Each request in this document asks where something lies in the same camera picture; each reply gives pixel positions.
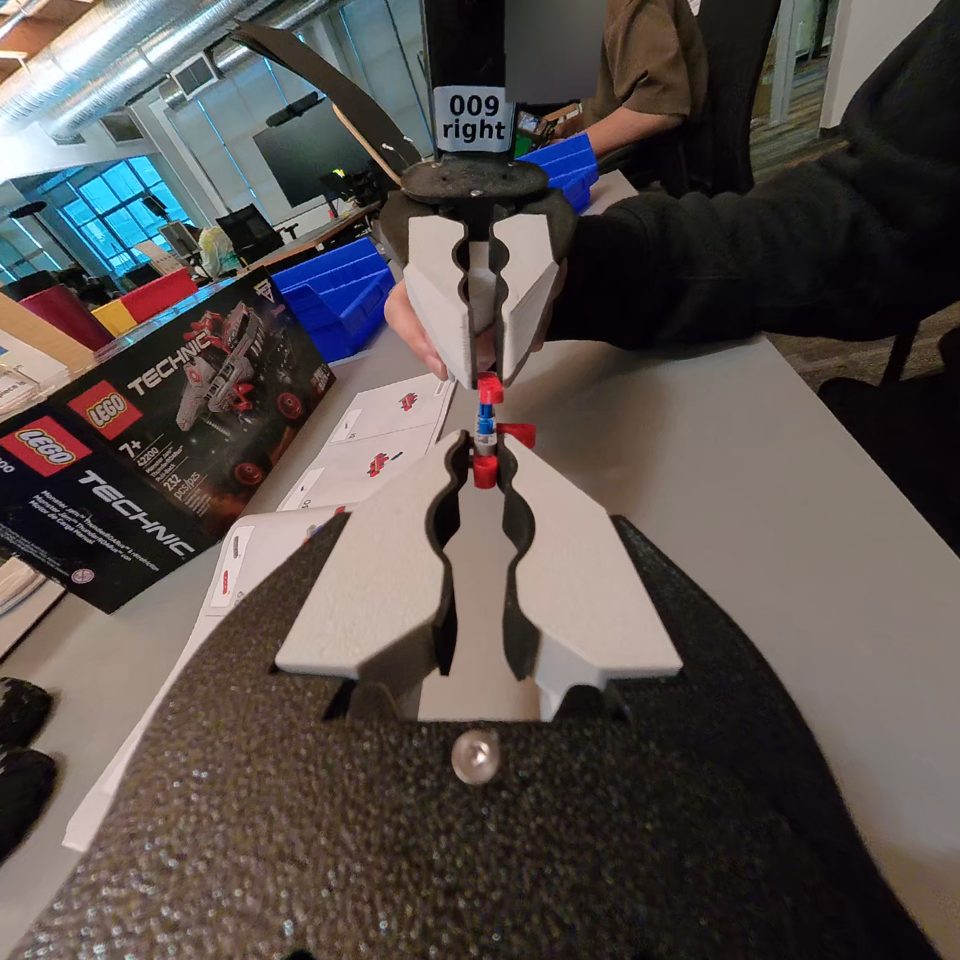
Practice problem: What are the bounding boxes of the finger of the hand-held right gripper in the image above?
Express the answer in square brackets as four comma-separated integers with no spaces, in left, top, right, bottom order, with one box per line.
[403,216,481,390]
[489,212,567,385]

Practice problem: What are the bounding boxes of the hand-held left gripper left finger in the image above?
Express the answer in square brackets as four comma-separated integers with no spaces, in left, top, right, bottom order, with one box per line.
[275,429,472,723]

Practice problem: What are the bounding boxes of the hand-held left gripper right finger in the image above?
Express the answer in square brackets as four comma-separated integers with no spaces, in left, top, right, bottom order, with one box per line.
[498,437,685,723]

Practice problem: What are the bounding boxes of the red blue toy brick assembly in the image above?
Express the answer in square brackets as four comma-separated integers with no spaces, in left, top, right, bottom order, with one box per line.
[471,369,538,490]

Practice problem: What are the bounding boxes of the person's right forearm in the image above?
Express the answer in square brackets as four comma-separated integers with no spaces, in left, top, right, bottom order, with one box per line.
[543,135,960,354]

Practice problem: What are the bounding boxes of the grey desk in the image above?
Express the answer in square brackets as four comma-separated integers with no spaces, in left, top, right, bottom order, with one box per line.
[0,171,960,931]

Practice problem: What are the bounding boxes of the person's right hand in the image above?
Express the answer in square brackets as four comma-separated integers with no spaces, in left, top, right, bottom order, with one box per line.
[384,281,453,382]

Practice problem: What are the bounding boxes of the blue storage bin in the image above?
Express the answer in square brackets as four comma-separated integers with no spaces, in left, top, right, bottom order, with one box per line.
[517,133,601,211]
[271,238,397,365]

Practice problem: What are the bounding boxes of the white instruction booklet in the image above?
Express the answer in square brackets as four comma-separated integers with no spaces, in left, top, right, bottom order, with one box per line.
[63,378,459,852]

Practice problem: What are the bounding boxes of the black monitor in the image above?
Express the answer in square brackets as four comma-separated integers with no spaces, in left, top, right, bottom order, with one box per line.
[252,97,399,207]

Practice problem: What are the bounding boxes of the black office chair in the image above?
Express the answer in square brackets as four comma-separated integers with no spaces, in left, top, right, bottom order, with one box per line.
[217,204,282,264]
[660,0,781,198]

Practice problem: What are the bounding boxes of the black toy set box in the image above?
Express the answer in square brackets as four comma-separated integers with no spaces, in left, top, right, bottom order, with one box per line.
[0,266,337,616]

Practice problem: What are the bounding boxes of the red storage bin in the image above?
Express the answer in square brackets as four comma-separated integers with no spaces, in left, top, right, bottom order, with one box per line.
[120,267,200,324]

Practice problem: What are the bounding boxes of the yellow storage bin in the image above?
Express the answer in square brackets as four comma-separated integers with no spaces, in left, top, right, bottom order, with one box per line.
[91,300,140,339]

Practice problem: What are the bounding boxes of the black toy tire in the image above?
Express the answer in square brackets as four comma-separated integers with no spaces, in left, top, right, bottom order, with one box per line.
[0,677,55,747]
[0,748,60,864]

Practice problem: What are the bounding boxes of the dark red cylinder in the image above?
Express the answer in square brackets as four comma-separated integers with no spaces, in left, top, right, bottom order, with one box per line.
[18,283,114,352]

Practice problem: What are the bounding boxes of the wooden board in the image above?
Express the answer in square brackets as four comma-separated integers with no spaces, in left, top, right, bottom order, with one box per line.
[0,292,99,369]

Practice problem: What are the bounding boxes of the black curved strap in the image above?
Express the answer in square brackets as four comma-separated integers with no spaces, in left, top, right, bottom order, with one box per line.
[228,22,425,170]

